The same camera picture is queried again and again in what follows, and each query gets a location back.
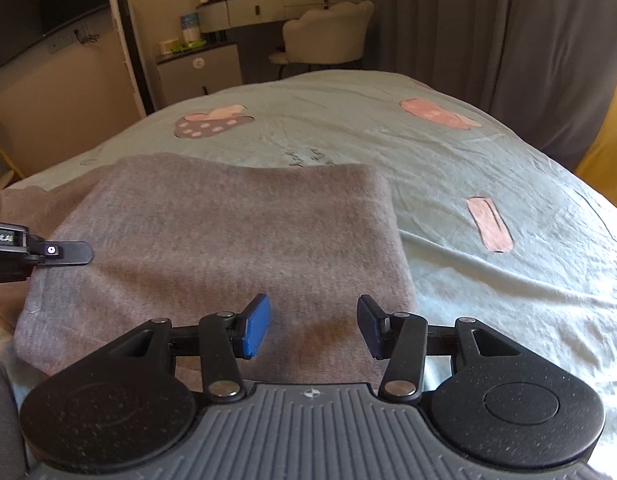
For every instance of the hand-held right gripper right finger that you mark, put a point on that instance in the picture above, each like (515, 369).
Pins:
(371, 327)

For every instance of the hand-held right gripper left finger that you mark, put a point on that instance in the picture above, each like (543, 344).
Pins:
(252, 327)

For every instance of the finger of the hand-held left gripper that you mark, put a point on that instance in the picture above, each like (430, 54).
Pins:
(63, 252)

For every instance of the grey pants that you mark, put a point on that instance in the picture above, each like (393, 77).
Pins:
(213, 220)

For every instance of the yellow framed stool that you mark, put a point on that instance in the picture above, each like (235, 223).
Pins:
(3, 160)

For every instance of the dark cloth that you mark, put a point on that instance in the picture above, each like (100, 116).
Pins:
(3, 410)

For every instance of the printed light blue bed sheet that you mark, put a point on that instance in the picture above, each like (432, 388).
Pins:
(488, 160)

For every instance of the white leaning panel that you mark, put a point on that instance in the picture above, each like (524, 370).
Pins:
(131, 50)

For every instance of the grey bedside cabinet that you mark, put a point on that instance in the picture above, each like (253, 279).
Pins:
(201, 72)

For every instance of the small white box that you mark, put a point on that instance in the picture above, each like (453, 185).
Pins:
(168, 46)

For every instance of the green item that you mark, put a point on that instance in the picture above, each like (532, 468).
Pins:
(188, 46)

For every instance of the yellow cloth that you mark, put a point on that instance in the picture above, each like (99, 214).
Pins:
(605, 155)

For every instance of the cream upholstered chair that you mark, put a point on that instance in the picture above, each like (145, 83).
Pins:
(323, 30)

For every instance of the grey vanity desk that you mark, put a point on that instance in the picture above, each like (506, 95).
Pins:
(268, 7)

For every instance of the grey curtain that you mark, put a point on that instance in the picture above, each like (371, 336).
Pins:
(488, 25)

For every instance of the wall socket strip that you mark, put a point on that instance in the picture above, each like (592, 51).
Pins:
(71, 37)

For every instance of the black wall television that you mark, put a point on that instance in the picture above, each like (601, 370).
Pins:
(18, 20)

